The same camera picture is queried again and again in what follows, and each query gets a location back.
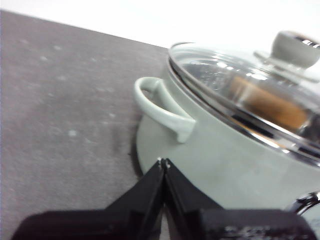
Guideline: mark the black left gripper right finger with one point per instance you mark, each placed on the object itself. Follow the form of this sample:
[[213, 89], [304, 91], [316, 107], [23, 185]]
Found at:
[[200, 220]]

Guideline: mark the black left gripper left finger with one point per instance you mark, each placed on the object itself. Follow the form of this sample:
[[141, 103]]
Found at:
[[120, 220]]

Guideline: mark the yellow corn cob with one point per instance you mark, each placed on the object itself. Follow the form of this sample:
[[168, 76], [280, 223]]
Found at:
[[270, 107]]

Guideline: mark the glass lid with green knob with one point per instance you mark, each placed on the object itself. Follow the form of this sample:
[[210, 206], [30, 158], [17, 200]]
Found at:
[[290, 47]]

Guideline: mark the pale green electric steamer pot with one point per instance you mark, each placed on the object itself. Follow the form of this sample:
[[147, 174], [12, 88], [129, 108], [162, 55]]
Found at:
[[225, 162]]

